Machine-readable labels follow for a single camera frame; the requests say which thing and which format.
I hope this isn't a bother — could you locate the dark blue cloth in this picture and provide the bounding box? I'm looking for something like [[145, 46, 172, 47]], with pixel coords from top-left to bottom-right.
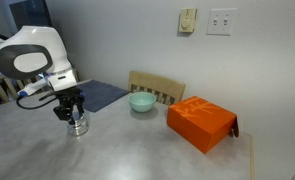
[[79, 80, 128, 112]]

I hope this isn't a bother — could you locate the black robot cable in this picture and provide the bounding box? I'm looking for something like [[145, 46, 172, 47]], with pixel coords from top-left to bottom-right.
[[15, 89, 61, 111]]

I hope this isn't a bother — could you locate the white double light switch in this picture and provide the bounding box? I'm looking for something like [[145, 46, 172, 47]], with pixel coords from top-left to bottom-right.
[[206, 8, 237, 36]]

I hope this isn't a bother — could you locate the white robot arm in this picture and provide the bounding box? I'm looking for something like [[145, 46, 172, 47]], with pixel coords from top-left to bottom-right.
[[0, 26, 84, 125]]

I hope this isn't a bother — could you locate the wooden chair at left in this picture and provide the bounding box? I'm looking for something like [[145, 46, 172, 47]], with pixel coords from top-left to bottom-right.
[[0, 74, 44, 103]]

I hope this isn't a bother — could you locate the orange cardboard box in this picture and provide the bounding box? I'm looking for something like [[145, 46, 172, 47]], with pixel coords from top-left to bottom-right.
[[167, 96, 239, 154]]

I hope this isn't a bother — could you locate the teal bowl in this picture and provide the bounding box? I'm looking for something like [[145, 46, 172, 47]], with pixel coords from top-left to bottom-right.
[[128, 92, 156, 113]]

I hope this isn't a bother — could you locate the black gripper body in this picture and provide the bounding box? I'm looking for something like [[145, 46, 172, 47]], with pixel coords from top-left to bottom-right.
[[55, 87, 85, 107]]

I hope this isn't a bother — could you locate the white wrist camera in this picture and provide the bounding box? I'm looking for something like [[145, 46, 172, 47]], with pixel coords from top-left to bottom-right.
[[18, 78, 92, 98]]

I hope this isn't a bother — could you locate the silver bowl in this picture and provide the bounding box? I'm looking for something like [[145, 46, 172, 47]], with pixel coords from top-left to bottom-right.
[[67, 115, 89, 136]]

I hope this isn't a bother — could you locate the light wooden chair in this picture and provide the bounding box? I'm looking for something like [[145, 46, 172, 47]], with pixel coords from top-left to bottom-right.
[[128, 70, 186, 105]]

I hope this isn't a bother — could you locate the beige thermostat dial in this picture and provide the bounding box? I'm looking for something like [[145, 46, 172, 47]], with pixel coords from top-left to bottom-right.
[[179, 8, 197, 33]]

